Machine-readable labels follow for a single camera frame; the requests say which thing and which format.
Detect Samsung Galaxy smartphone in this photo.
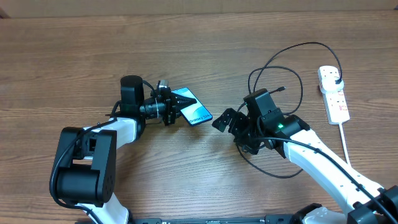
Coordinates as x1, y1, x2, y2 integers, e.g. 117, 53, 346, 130
172, 87, 213, 126

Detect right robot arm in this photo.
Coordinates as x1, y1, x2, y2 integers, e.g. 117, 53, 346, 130
212, 88, 397, 223

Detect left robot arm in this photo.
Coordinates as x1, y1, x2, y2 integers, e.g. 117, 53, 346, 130
49, 75, 198, 223

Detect white charger adapter plug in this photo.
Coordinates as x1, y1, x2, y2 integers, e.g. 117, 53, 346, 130
320, 77, 345, 94

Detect white power strip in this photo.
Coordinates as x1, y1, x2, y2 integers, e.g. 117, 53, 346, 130
317, 65, 350, 124

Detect black USB charging cable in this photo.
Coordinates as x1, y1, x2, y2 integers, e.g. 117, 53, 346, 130
233, 42, 343, 180

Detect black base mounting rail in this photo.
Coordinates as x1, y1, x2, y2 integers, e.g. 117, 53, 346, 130
132, 214, 292, 224

